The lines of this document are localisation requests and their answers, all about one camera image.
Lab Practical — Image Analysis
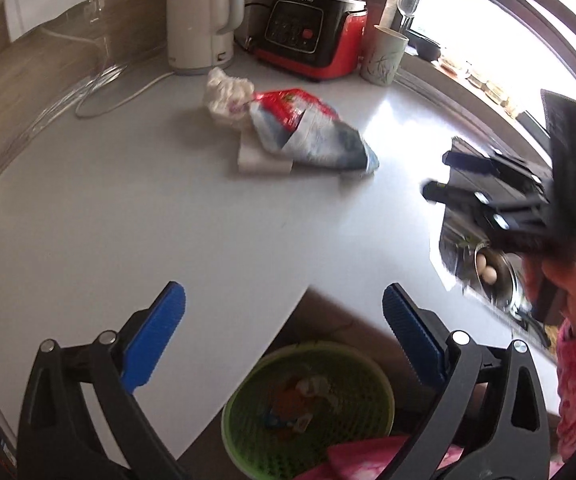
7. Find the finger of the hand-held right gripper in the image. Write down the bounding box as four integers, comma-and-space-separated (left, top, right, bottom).
420, 180, 500, 224
442, 150, 549, 196

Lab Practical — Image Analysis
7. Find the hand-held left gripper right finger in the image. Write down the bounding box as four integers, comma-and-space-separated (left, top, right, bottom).
382, 282, 551, 480

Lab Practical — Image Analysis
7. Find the black blender cable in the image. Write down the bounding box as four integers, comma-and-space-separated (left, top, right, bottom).
235, 2, 273, 53

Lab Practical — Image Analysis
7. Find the metal bowl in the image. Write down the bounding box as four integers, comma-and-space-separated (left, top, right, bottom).
470, 242, 519, 306

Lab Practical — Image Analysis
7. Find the stainless steel sink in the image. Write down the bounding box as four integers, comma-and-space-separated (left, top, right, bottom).
438, 135, 569, 341

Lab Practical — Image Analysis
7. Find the red and blue snack packet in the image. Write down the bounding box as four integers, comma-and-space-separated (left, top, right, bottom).
249, 88, 379, 177

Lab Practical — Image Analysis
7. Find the green plastic basket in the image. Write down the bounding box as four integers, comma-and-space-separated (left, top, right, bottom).
222, 341, 395, 480

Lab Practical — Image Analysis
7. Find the red and black blender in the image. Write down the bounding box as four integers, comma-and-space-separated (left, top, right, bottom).
255, 0, 369, 82

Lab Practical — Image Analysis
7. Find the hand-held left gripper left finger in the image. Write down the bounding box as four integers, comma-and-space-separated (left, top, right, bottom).
16, 281, 187, 480

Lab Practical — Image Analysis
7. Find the black window frame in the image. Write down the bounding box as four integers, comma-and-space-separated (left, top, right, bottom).
408, 0, 576, 126

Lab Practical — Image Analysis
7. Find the small blue packet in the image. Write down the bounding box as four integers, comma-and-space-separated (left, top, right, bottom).
267, 412, 313, 433

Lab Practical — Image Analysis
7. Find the person's right hand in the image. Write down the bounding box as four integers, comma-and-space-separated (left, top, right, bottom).
523, 257, 576, 333

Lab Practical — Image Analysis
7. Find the white electric kettle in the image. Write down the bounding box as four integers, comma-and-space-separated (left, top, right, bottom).
167, 0, 246, 76

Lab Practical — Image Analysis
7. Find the white sponge block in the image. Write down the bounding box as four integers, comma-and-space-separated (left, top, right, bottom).
237, 127, 293, 177

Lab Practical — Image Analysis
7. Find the white power cable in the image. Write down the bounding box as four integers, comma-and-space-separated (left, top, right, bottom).
42, 27, 176, 120

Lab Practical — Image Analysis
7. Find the clear wine glass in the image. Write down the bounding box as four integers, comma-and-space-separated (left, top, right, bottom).
397, 0, 425, 31

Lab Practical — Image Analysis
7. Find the glass teapot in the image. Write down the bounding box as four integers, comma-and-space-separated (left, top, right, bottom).
443, 55, 471, 77

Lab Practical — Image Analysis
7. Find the green cup with plant print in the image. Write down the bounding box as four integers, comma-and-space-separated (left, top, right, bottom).
359, 25, 409, 86

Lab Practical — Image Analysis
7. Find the pink patterned clothing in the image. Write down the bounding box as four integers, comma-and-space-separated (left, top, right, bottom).
295, 432, 464, 480

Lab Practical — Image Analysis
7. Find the small dark grey pot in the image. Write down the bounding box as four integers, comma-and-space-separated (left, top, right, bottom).
414, 37, 441, 58

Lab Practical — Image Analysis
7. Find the white tissue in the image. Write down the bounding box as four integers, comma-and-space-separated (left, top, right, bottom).
204, 66, 255, 128

